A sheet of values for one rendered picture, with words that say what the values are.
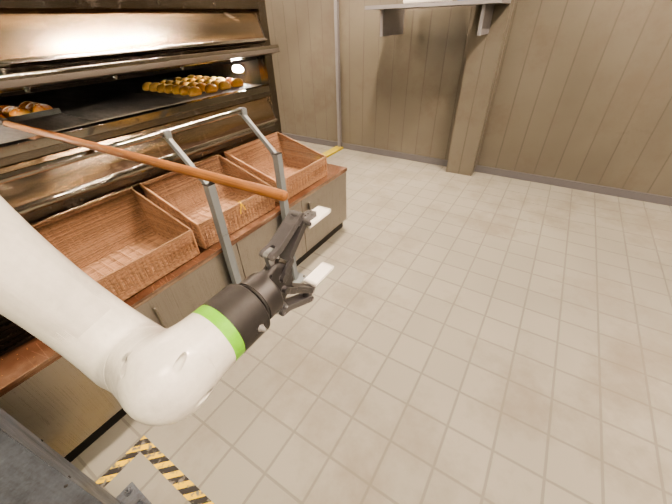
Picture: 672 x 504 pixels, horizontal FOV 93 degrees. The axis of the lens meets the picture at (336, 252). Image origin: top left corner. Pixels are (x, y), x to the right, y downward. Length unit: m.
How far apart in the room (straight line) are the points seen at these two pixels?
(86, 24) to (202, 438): 1.94
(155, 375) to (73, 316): 0.14
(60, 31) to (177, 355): 1.73
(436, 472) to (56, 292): 1.51
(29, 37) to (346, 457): 2.17
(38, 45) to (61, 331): 1.56
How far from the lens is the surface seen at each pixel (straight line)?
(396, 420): 1.74
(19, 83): 1.77
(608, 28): 4.05
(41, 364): 1.63
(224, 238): 1.75
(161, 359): 0.43
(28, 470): 1.14
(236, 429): 1.79
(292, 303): 0.59
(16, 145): 1.93
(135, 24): 2.15
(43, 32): 1.98
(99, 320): 0.52
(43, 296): 0.50
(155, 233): 2.11
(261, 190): 0.88
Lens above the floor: 1.55
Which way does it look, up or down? 36 degrees down
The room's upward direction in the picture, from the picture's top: 2 degrees counter-clockwise
